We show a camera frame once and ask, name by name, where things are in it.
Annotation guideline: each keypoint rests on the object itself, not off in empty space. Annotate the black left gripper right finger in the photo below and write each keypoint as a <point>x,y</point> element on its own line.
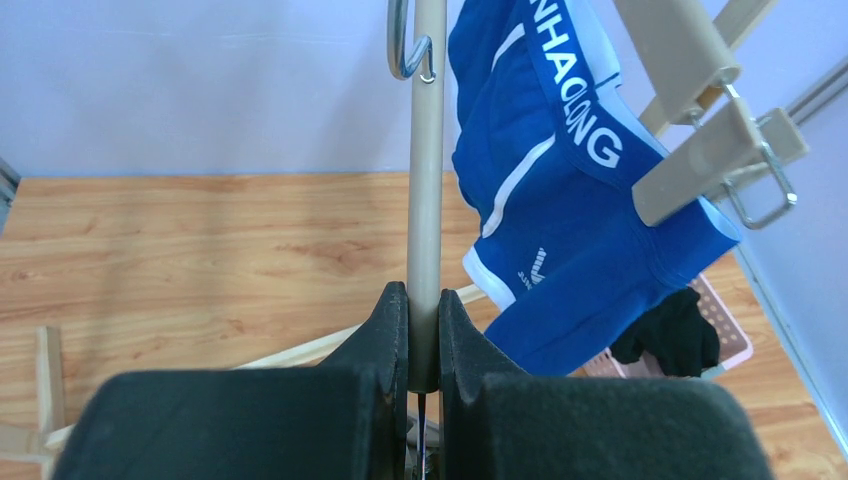
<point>500,422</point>

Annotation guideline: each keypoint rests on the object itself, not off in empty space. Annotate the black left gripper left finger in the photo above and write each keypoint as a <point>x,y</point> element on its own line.
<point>265,417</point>

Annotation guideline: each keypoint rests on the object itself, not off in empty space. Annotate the black underwear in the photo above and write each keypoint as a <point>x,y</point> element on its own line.
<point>675,333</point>

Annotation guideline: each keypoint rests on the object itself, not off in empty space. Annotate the beige clip hanger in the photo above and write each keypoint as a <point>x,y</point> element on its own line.
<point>422,62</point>
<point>688,56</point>

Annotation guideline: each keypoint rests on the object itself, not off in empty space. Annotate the blue underwear white trim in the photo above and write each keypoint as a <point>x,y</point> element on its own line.
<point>547,155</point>

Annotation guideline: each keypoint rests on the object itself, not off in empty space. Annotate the pink perforated plastic basket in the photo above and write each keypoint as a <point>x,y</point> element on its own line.
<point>735,346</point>

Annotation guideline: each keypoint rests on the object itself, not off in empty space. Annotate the wooden clothes rack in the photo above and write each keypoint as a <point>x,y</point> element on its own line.
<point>132,391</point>

